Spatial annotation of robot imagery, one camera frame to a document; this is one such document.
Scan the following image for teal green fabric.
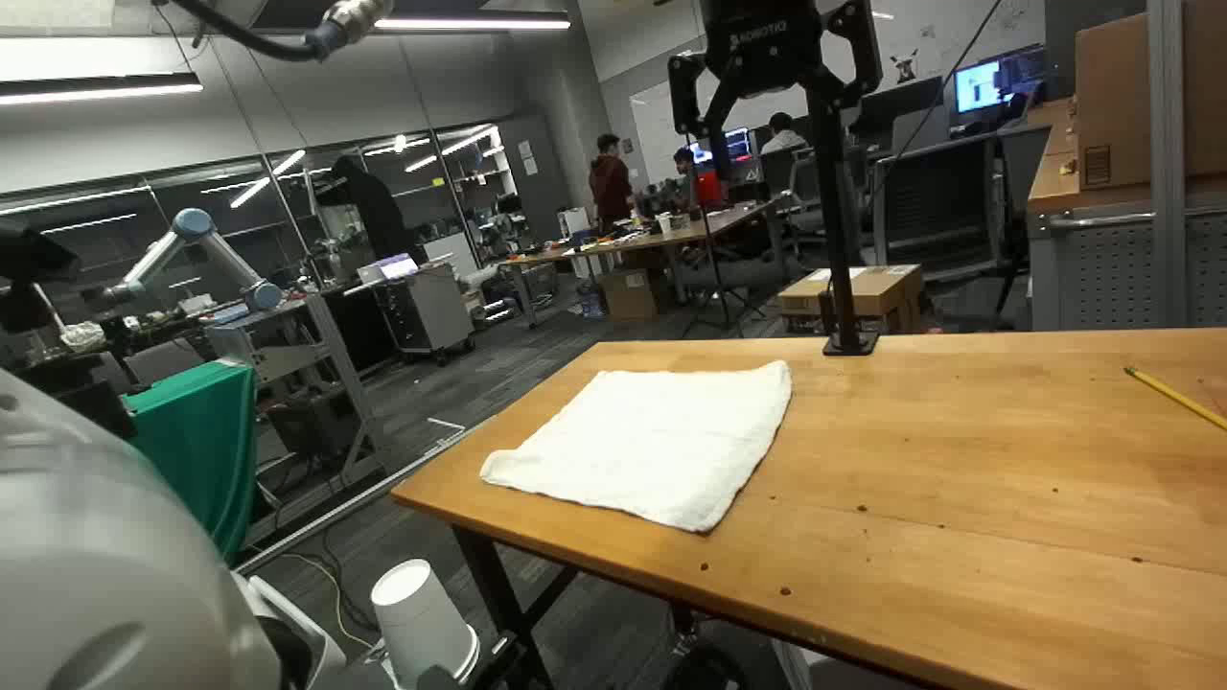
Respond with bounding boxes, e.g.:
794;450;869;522
120;358;262;565

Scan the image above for white rolling cabinet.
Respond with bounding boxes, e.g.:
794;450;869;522
374;261;481;362

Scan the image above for long ceiling light strip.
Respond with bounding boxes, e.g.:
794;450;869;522
0;69;208;110

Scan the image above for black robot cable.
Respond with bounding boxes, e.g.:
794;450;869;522
157;0;400;67

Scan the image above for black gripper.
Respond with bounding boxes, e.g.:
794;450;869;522
665;0;891;140

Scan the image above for person in black hoodie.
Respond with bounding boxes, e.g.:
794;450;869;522
321;151;418;263

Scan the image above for lit computer monitor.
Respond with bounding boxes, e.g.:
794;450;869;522
947;55;1047;128

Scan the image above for black table leg frame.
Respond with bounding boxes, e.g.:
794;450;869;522
437;522;796;690

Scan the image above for short ceiling light strip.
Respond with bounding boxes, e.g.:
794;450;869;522
368;13;576;37

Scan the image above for cardboard box under desk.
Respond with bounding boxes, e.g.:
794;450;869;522
598;263;668;327

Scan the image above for white cloth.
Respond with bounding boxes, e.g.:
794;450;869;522
474;358;796;537

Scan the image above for drawer cabinet with wooden top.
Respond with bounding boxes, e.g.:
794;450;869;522
1022;96;1227;335

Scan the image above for grey metal post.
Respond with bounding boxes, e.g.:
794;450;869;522
1141;0;1192;329

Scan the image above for grey floor rail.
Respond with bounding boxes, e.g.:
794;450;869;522
230;426;473;577

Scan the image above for yellow pencil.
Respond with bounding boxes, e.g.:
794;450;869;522
1118;363;1227;436

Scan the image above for large cardboard box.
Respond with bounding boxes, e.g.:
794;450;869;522
1070;0;1227;196

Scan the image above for person in maroon sweater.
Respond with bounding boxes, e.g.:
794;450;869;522
587;131;635;234

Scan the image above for long wooden desk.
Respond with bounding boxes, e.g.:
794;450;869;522
492;201;771;321

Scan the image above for person in red shirt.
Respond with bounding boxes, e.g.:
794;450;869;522
671;145;731;220

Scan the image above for black camera stand pole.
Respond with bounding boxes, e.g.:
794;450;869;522
801;88;882;362

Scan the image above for white cylinder cup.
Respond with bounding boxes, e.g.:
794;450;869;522
363;557;488;690

